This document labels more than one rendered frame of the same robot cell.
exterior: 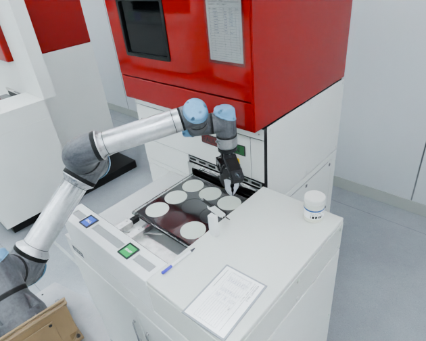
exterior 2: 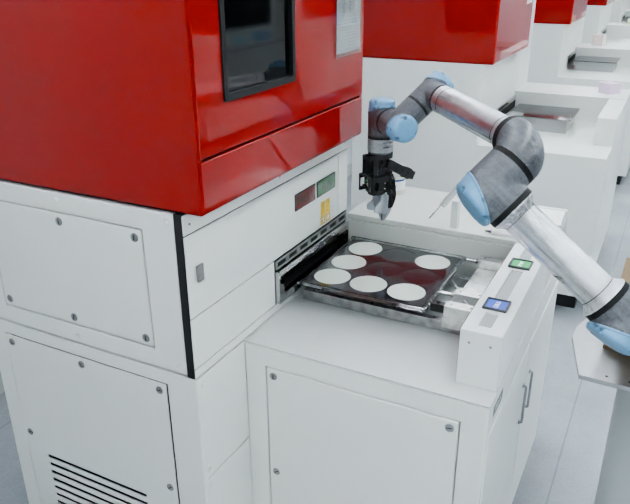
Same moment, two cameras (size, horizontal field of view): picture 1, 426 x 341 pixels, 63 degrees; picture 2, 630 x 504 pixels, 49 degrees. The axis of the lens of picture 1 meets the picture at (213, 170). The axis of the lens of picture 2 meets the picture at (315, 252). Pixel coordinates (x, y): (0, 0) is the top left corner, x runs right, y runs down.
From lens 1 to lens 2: 2.58 m
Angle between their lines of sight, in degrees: 92
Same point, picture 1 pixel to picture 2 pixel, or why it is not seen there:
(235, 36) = (356, 16)
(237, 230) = (438, 218)
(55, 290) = (589, 367)
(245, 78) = (359, 66)
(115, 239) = (509, 279)
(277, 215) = (401, 204)
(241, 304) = not seen: hidden behind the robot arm
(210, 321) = (556, 216)
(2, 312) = not seen: outside the picture
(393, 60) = not seen: hidden behind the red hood
